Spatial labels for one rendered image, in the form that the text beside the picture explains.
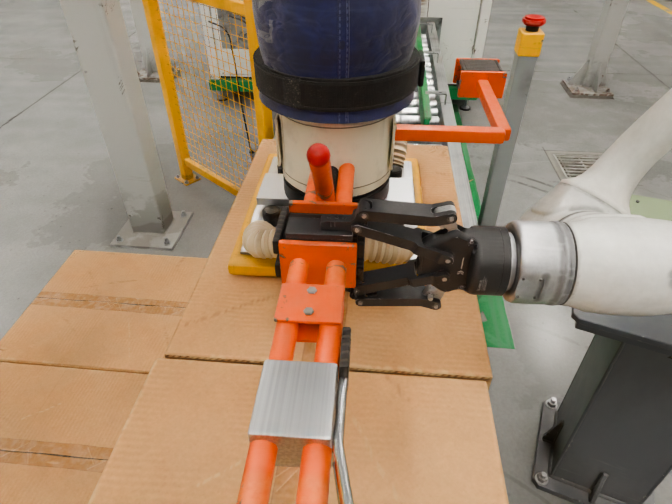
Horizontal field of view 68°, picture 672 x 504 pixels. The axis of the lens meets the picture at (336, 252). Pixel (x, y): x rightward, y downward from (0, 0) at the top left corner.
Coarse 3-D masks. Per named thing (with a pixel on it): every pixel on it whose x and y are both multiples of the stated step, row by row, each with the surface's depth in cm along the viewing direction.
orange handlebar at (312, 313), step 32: (480, 96) 90; (416, 128) 77; (448, 128) 77; (480, 128) 77; (352, 192) 64; (288, 288) 48; (320, 288) 48; (288, 320) 45; (320, 320) 45; (288, 352) 43; (320, 352) 42; (256, 448) 35; (320, 448) 35; (256, 480) 34; (320, 480) 34
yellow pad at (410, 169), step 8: (408, 160) 94; (416, 160) 94; (392, 168) 85; (400, 168) 85; (408, 168) 90; (416, 168) 91; (392, 176) 85; (400, 176) 85; (408, 176) 88; (416, 176) 89; (416, 184) 87; (416, 192) 85; (416, 200) 83; (400, 224) 74; (416, 256) 71; (368, 264) 70; (376, 264) 70; (384, 264) 70; (392, 264) 70; (400, 264) 70; (416, 272) 69
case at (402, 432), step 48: (144, 384) 57; (192, 384) 57; (240, 384) 57; (384, 384) 57; (432, 384) 57; (480, 384) 57; (144, 432) 52; (192, 432) 52; (240, 432) 52; (384, 432) 52; (432, 432) 52; (480, 432) 52; (144, 480) 48; (192, 480) 48; (240, 480) 48; (288, 480) 48; (384, 480) 48; (432, 480) 48; (480, 480) 48
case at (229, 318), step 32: (256, 160) 99; (448, 160) 99; (448, 192) 90; (224, 224) 82; (224, 256) 76; (224, 288) 70; (256, 288) 70; (192, 320) 65; (224, 320) 65; (256, 320) 65; (352, 320) 65; (384, 320) 65; (416, 320) 65; (448, 320) 65; (480, 320) 65; (192, 352) 61; (224, 352) 61; (256, 352) 61; (352, 352) 61; (384, 352) 61; (416, 352) 61; (448, 352) 61; (480, 352) 61
